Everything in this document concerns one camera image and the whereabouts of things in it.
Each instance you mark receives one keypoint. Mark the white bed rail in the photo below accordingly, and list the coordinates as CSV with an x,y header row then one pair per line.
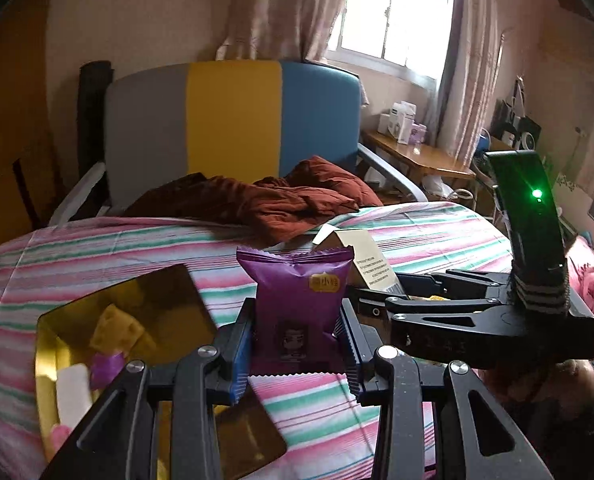
x,y
82,190

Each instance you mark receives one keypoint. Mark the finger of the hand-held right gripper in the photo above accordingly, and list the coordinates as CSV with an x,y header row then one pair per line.
x,y
472,277
427,306

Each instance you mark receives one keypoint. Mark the person's right hand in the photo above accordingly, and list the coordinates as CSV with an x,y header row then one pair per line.
x,y
577,377

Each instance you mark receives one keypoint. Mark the wooden wardrobe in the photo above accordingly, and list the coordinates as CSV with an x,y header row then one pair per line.
x,y
12,135

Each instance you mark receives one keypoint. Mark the beige carton box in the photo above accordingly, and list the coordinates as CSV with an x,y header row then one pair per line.
x,y
367,255

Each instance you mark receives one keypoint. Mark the wooden side table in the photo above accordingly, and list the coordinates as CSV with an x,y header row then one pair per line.
x,y
427,155

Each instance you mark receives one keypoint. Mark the pink yellow packet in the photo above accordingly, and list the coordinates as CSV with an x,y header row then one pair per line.
x,y
59,440

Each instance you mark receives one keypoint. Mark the small white carton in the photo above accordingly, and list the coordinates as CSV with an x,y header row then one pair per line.
x,y
387,122

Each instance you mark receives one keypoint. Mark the striped bedsheet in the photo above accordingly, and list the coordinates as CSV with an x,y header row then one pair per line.
x,y
127,245

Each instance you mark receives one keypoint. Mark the yellow sponge block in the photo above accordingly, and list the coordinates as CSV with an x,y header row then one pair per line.
x,y
117,327

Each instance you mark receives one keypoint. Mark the black shopping bag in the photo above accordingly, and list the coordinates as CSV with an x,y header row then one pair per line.
x,y
522,127

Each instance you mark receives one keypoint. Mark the purple snack packet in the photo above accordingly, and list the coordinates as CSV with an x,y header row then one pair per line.
x,y
297,300
104,370

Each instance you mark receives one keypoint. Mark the window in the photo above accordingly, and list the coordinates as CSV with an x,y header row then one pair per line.
x,y
392,10

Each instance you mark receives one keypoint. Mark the blue round object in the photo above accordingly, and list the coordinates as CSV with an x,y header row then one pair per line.
x,y
483,138

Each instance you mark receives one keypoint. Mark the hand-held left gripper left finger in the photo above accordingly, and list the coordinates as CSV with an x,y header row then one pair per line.
x,y
237,340

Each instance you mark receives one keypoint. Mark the golden tin box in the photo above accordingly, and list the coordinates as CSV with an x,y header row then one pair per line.
x,y
177,305

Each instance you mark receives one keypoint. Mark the tall white carton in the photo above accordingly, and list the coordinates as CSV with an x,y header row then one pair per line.
x,y
406,122

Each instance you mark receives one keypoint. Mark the grey bed rail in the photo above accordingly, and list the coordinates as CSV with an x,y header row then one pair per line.
x,y
387,165

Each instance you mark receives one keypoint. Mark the patterned beige curtain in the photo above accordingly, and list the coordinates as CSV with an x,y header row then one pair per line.
x,y
277,5
469,60

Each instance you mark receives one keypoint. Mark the small purple box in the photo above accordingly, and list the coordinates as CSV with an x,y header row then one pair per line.
x,y
419,132

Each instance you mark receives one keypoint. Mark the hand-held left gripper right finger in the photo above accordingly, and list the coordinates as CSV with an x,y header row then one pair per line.
x,y
352,355

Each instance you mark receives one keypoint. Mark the red-brown crumpled cloth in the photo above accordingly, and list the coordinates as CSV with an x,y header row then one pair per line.
x,y
277,205

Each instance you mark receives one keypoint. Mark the grey yellow blue headboard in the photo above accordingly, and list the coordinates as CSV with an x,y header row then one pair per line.
x,y
232,120

